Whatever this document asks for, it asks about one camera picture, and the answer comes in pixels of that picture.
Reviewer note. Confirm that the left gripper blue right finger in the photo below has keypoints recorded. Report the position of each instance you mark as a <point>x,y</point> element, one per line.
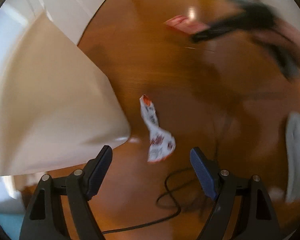
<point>256,218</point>

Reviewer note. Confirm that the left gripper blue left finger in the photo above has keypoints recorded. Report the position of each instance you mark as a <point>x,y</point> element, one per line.
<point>44,218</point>

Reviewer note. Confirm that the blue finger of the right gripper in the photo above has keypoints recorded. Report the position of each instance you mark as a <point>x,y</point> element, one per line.
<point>217,29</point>
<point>286,63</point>

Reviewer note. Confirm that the beige plastic trash bin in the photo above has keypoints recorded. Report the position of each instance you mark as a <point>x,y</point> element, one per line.
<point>57,108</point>

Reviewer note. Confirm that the white bedroom door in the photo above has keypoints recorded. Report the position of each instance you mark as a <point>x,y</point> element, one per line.
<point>72,2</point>

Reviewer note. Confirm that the red cigarette pack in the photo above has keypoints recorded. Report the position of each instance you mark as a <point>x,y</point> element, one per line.
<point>186,25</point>

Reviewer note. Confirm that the teal storage box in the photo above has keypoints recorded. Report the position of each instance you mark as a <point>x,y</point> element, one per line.
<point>11,224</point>

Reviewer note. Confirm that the right grey slipper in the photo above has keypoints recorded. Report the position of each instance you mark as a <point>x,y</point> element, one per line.
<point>292,137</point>

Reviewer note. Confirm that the crumpled white orange wrapper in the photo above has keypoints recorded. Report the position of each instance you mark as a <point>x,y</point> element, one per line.
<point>161,142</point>

